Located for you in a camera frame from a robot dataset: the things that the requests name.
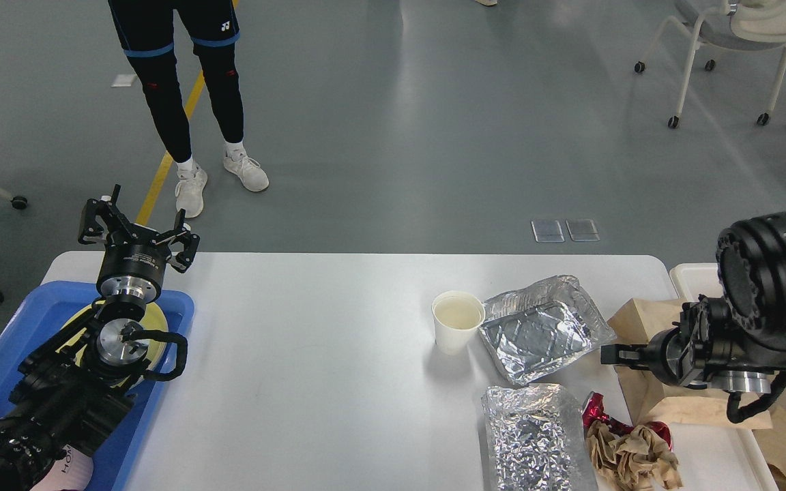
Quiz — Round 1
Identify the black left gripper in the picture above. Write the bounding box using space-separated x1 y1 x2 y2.
78 184 201 303

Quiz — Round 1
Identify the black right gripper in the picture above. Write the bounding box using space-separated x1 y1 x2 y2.
600 327 690 387

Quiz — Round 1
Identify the yellow plate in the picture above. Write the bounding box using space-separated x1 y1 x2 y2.
61 299 169 370

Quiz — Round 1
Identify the foil front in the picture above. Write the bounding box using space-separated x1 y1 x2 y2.
482 383 598 490

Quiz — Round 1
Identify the foil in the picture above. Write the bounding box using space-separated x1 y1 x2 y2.
482 383 598 490
478 276 617 387

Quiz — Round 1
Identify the white paper cup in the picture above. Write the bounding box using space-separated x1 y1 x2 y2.
431 291 486 355

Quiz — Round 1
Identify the brown paper bag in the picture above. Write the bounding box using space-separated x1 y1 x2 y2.
607 298 786 491

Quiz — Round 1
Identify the pink mug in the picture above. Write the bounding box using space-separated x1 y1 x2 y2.
31 445 94 491

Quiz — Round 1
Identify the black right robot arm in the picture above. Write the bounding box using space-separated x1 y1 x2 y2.
600 212 786 423

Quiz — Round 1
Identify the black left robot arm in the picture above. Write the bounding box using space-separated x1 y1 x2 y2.
0 186 200 490

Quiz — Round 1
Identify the red foil wrapper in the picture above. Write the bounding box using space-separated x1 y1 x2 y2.
581 391 673 449

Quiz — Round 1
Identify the crumpled brown paper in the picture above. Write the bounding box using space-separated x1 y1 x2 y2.
585 421 684 490

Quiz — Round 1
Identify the crumpled foil back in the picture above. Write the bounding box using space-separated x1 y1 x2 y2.
478 276 617 387

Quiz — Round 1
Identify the white plastic bin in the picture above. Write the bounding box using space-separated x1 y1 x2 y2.
669 263 786 491

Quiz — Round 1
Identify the clear floor plate right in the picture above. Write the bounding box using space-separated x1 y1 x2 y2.
566 220 601 242

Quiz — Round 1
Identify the clear floor plate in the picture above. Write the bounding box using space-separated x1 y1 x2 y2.
566 220 601 242
531 220 566 243

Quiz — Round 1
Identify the clear floor plate left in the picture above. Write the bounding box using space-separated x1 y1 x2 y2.
531 220 566 243

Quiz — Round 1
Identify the person in black clothes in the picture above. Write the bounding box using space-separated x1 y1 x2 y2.
108 1 270 218

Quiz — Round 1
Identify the white office chair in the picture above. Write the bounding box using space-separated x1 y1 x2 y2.
634 1 786 130

